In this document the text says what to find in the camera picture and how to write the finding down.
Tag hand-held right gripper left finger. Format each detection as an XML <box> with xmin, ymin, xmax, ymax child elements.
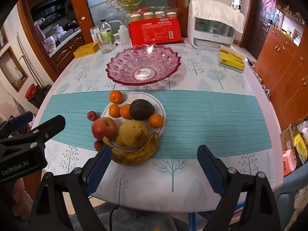
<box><xmin>28</xmin><ymin>145</ymin><xmax>113</xmax><ymax>231</ymax></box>

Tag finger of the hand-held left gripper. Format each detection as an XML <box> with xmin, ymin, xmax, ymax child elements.
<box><xmin>0</xmin><ymin>111</ymin><xmax>34</xmax><ymax>137</ymax></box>
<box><xmin>14</xmin><ymin>115</ymin><xmax>66</xmax><ymax>150</ymax></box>

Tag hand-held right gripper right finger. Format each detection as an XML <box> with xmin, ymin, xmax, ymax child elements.
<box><xmin>197</xmin><ymin>145</ymin><xmax>282</xmax><ymax>231</ymax></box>

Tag spotted yellow banana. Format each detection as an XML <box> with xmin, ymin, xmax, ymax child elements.
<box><xmin>102</xmin><ymin>132</ymin><xmax>160</xmax><ymax>166</ymax></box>

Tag red apple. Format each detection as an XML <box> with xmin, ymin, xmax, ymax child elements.
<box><xmin>91</xmin><ymin>117</ymin><xmax>117</xmax><ymax>140</ymax></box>

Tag yellow brown pear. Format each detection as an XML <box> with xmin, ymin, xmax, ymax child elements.
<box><xmin>119</xmin><ymin>121</ymin><xmax>149</xmax><ymax>148</ymax></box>

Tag orange tangerine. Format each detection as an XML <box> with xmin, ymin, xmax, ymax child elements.
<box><xmin>120</xmin><ymin>104</ymin><xmax>132</xmax><ymax>120</ymax></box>
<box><xmin>109</xmin><ymin>104</ymin><xmax>121</xmax><ymax>118</ymax></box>
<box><xmin>148</xmin><ymin>113</ymin><xmax>164</xmax><ymax>128</ymax></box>
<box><xmin>109</xmin><ymin>90</ymin><xmax>124</xmax><ymax>105</ymax></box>

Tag dark avocado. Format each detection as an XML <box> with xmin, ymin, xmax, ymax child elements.
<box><xmin>129</xmin><ymin>99</ymin><xmax>155</xmax><ymax>121</ymax></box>

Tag white floral plate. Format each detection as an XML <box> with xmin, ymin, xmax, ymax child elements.
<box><xmin>102</xmin><ymin>92</ymin><xmax>166</xmax><ymax>151</ymax></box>

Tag pink glass fruit bowl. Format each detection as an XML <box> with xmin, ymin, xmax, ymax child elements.
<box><xmin>105</xmin><ymin>44</ymin><xmax>182</xmax><ymax>86</ymax></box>

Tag person's left hand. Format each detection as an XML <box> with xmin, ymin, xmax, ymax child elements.
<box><xmin>11</xmin><ymin>179</ymin><xmax>33</xmax><ymax>222</ymax></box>

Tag red lidded jar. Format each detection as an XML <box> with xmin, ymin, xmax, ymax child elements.
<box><xmin>25</xmin><ymin>84</ymin><xmax>46</xmax><ymax>109</ymax></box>

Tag grey fuzzy cloth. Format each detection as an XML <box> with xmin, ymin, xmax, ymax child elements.
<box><xmin>67</xmin><ymin>202</ymin><xmax>188</xmax><ymax>231</ymax></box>

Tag wooden kitchen base cabinet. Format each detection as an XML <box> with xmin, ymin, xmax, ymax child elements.
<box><xmin>48</xmin><ymin>29</ymin><xmax>87</xmax><ymax>65</ymax></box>

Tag pink plastic bottle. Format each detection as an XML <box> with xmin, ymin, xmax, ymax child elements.
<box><xmin>282</xmin><ymin>149</ymin><xmax>297</xmax><ymax>177</ymax></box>

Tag yellow tin box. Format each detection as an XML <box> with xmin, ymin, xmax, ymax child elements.
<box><xmin>73</xmin><ymin>42</ymin><xmax>100</xmax><ymax>59</ymax></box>

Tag blue chair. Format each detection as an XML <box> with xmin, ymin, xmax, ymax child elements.
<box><xmin>274</xmin><ymin>159</ymin><xmax>308</xmax><ymax>222</ymax></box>

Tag cardboard box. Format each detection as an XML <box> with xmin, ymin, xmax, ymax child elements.
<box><xmin>279</xmin><ymin>119</ymin><xmax>308</xmax><ymax>154</ymax></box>

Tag pink plastic bag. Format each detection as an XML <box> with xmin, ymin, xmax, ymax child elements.
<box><xmin>34</xmin><ymin>18</ymin><xmax>47</xmax><ymax>49</ymax></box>

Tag clear glass tumbler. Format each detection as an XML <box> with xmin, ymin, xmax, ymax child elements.
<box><xmin>97</xmin><ymin>37</ymin><xmax>113</xmax><ymax>54</ymax></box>

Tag yellow packet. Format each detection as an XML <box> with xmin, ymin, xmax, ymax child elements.
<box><xmin>292</xmin><ymin>125</ymin><xmax>308</xmax><ymax>164</ymax></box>

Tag white and blue carton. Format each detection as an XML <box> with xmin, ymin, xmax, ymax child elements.
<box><xmin>90</xmin><ymin>26</ymin><xmax>100</xmax><ymax>43</ymax></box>

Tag clear bottle with green label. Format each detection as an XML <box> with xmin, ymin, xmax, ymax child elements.
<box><xmin>100</xmin><ymin>19</ymin><xmax>113</xmax><ymax>42</ymax></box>

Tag white squeeze wash bottle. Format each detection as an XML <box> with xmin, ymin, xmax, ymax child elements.
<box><xmin>107</xmin><ymin>20</ymin><xmax>131</xmax><ymax>45</ymax></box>

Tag black range hood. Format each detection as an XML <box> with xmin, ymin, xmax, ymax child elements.
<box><xmin>30</xmin><ymin>0</ymin><xmax>73</xmax><ymax>20</ymax></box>

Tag white countertop appliance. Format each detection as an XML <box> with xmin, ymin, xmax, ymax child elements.
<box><xmin>187</xmin><ymin>0</ymin><xmax>241</xmax><ymax>51</ymax></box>

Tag frosted glass sliding door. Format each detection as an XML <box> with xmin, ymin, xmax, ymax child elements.
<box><xmin>82</xmin><ymin>0</ymin><xmax>178</xmax><ymax>41</ymax></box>

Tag red paper cup package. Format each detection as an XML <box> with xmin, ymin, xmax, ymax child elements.
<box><xmin>122</xmin><ymin>11</ymin><xmax>185</xmax><ymax>47</ymax></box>

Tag dark entrance door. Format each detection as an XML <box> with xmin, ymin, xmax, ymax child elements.
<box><xmin>250</xmin><ymin>0</ymin><xmax>277</xmax><ymax>51</ymax></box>

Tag white towel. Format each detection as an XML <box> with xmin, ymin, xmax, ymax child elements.
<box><xmin>190</xmin><ymin>0</ymin><xmax>245</xmax><ymax>33</ymax></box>

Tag wooden display shelf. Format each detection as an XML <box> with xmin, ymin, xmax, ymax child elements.
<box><xmin>274</xmin><ymin>0</ymin><xmax>306</xmax><ymax>46</ymax></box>

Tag wooden wall niche frame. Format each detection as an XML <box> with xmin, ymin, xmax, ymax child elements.
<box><xmin>0</xmin><ymin>47</ymin><xmax>29</xmax><ymax>93</ymax></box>

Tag white wall rail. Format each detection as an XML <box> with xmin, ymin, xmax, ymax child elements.
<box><xmin>16</xmin><ymin>32</ymin><xmax>39</xmax><ymax>87</ymax></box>

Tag wooden wall cabinets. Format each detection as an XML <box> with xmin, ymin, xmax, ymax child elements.
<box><xmin>253</xmin><ymin>25</ymin><xmax>308</xmax><ymax>128</ymax></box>

